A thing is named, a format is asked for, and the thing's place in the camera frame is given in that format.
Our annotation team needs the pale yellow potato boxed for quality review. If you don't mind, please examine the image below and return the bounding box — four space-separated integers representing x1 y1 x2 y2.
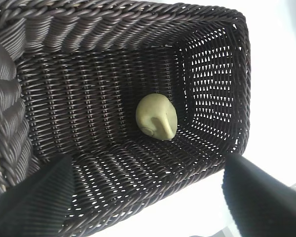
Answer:
135 93 178 141

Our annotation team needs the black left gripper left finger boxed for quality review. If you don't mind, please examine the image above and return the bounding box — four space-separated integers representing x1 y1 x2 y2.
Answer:
0 155 74 237

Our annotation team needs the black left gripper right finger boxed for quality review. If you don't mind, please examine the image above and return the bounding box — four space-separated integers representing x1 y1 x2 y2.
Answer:
221 152 296 237

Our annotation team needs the dark brown wicker basket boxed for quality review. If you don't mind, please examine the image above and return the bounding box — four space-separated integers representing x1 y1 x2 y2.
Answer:
0 0 252 237

